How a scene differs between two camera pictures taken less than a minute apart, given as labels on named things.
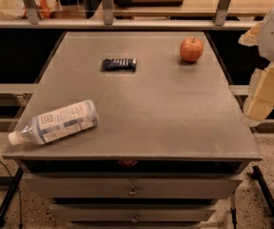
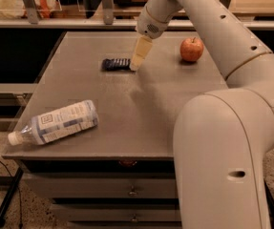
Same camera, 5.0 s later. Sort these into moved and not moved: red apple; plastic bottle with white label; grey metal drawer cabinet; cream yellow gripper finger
Moved: cream yellow gripper finger
Not moved: grey metal drawer cabinet; red apple; plastic bottle with white label
